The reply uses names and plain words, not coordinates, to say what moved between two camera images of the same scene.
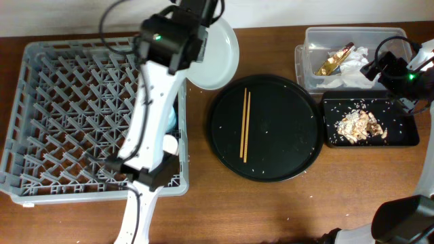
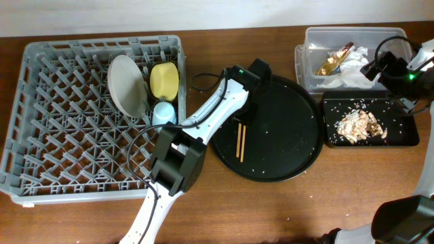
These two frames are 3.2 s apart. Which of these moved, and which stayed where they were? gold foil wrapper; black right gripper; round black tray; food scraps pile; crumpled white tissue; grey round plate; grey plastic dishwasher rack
Moved: grey round plate
Stayed: round black tray; gold foil wrapper; grey plastic dishwasher rack; crumpled white tissue; black right gripper; food scraps pile
